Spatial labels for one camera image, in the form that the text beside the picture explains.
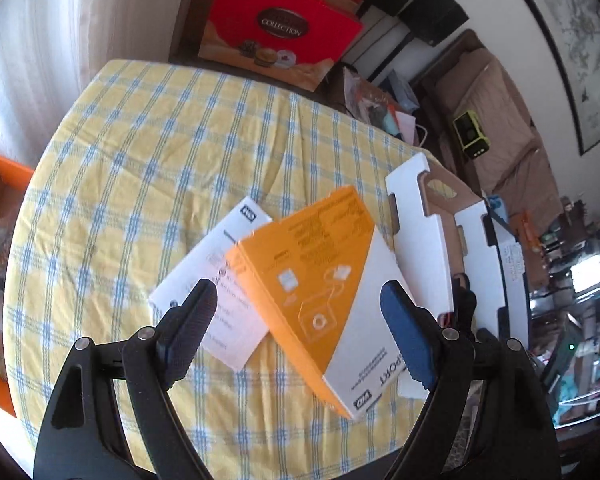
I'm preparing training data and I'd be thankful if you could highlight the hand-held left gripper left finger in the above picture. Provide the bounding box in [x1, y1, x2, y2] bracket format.
[32, 280, 219, 480]

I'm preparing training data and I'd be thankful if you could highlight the white cardboard tray box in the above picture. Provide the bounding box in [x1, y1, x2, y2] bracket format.
[385, 154, 531, 401]

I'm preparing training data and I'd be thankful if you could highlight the green and black radio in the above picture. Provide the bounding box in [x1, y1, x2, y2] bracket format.
[452, 110, 491, 158]

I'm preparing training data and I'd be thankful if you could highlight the orange and white product box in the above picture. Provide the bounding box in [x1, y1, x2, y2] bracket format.
[225, 185, 416, 421]

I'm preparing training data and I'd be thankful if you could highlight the yellow plaid tablecloth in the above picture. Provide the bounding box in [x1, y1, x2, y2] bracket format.
[2, 59, 481, 466]

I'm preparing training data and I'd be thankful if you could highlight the brown sofa cushion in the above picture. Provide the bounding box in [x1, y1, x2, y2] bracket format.
[437, 55, 531, 171]
[485, 145, 561, 221]

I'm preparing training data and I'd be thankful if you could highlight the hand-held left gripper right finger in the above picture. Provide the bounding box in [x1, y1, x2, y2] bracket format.
[379, 280, 563, 480]

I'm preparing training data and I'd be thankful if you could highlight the brown sofa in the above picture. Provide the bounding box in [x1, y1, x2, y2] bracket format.
[412, 27, 566, 231]

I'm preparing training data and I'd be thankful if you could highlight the red gift box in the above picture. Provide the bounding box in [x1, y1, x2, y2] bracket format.
[198, 0, 365, 93]

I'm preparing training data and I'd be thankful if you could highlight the white storage box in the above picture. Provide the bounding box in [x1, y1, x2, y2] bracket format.
[490, 210, 531, 321]

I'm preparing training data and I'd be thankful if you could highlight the white paper leaflet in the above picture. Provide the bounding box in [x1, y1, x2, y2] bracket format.
[149, 195, 273, 373]

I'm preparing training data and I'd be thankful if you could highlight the white sheer curtain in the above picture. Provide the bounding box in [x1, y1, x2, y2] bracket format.
[0, 0, 206, 171]

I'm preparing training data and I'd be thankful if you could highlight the blue round device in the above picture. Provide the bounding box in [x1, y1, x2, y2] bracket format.
[487, 195, 511, 222]

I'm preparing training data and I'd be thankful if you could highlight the framed ink painting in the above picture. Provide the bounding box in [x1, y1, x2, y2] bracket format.
[511, 0, 600, 156]

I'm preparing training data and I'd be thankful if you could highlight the orange storage box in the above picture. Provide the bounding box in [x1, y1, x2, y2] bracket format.
[0, 150, 35, 418]

